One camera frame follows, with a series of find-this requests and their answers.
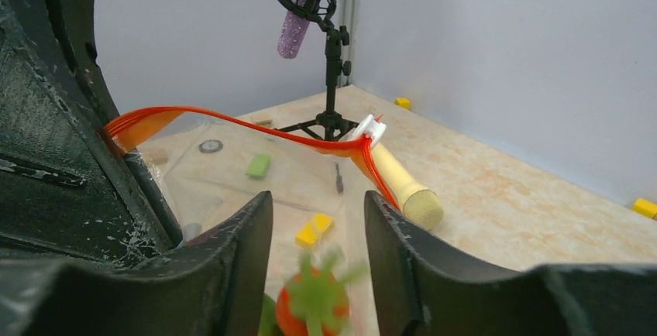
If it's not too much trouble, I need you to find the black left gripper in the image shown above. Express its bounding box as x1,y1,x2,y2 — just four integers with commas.
1,0,181,267

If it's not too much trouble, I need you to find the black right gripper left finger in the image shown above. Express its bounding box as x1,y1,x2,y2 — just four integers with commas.
1,191,273,335

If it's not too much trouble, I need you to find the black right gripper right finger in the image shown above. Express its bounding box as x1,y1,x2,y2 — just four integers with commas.
364,190,656,335

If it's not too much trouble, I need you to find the green toy cucumber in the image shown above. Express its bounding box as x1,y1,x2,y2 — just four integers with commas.
257,293,282,336

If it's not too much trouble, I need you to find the orange toy carrot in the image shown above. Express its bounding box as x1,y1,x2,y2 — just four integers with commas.
275,248,369,336

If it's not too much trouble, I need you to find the clear zip bag orange zipper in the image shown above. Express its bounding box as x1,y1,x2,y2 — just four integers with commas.
105,106,390,335

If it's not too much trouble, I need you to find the wooden rolling pin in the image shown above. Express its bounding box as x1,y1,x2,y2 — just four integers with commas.
372,142,445,231

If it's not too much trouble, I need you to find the yellow toy cylinder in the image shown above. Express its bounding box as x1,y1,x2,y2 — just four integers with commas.
295,213,334,249

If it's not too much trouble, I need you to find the small green block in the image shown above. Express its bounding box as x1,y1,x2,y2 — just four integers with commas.
245,153,271,179

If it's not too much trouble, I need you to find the yellow and wood peg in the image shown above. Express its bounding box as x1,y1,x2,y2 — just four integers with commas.
631,198,657,220

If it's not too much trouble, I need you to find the black microphone tripod stand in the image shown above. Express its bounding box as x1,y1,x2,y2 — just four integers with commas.
272,0,360,142

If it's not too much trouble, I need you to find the purple grey microphone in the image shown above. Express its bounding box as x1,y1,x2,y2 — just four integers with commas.
277,0,336,59

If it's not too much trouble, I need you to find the yellow block at wall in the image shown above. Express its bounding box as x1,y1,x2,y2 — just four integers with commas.
394,97,412,110

